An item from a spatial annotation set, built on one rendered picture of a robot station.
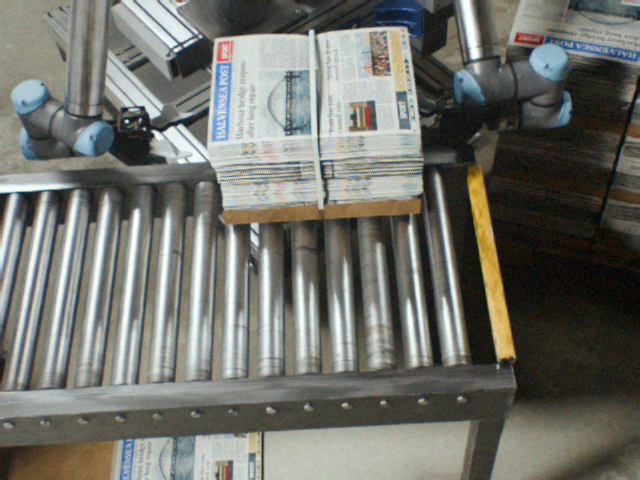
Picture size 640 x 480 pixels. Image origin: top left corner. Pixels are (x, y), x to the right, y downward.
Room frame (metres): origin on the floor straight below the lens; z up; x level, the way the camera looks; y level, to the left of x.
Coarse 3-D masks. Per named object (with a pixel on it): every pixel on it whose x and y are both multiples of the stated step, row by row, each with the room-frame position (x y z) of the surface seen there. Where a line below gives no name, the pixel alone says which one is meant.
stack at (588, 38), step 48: (528, 0) 1.57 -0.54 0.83; (576, 0) 1.56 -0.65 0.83; (624, 0) 1.54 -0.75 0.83; (528, 48) 1.43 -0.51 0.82; (576, 48) 1.40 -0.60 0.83; (624, 48) 1.39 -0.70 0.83; (576, 96) 1.38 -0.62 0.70; (624, 96) 1.34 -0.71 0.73; (528, 144) 1.41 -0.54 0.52; (576, 144) 1.37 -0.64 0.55; (624, 144) 1.34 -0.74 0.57; (528, 192) 1.41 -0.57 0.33; (576, 192) 1.37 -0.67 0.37; (528, 240) 1.41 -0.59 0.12; (624, 240) 1.30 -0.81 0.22; (624, 288) 1.28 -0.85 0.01
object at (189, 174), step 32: (448, 160) 1.16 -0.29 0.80; (0, 192) 1.21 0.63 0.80; (32, 192) 1.20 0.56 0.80; (64, 192) 1.20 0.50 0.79; (96, 192) 1.19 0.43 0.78; (128, 192) 1.19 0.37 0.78; (160, 192) 1.19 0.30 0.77; (192, 192) 1.18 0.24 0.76; (448, 192) 1.15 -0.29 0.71; (0, 224) 1.21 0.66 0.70; (32, 224) 1.20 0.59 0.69; (64, 224) 1.20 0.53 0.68
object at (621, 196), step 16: (592, 128) 1.36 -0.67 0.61; (608, 128) 1.35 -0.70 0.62; (496, 176) 1.44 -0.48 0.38; (512, 176) 1.42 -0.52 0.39; (528, 176) 1.41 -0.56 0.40; (544, 176) 1.39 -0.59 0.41; (592, 192) 1.34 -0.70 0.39; (624, 192) 1.31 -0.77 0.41; (496, 224) 1.43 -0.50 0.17; (544, 240) 1.38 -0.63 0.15; (560, 240) 1.36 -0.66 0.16; (576, 240) 1.35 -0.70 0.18; (592, 240) 1.34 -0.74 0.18; (624, 256) 1.29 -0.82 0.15
